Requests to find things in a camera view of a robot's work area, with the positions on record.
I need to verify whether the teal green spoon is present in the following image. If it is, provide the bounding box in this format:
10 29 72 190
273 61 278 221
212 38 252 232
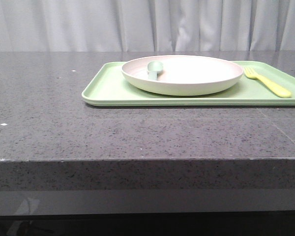
147 61 163 80

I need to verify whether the white round plate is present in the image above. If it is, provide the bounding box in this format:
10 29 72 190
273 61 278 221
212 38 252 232
121 55 243 96

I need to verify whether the yellow plastic fork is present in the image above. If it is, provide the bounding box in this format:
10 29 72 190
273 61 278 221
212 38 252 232
243 67 292 98

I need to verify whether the light green tray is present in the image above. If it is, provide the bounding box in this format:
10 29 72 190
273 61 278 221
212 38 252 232
82 61 295 107

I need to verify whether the white curtain backdrop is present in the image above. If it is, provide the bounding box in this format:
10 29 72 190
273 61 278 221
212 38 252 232
0 0 295 52

